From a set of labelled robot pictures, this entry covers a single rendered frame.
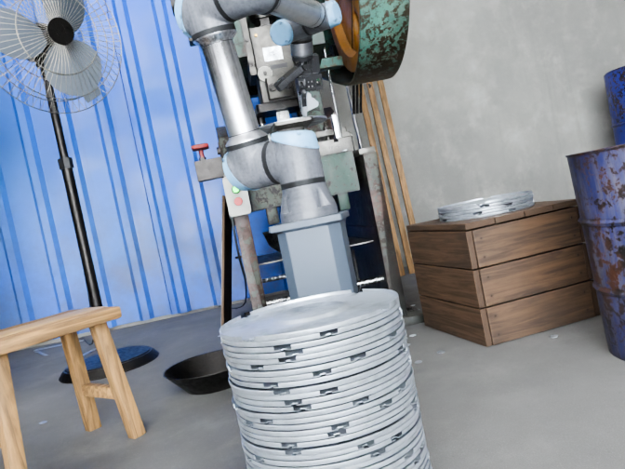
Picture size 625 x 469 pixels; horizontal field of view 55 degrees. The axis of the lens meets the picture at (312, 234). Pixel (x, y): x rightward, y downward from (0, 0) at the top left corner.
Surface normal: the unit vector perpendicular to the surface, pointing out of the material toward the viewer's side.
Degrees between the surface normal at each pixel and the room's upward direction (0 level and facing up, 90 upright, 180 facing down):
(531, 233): 90
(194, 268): 90
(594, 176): 92
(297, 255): 90
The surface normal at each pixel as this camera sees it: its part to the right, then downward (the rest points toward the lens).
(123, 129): 0.13, 0.03
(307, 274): -0.16, 0.08
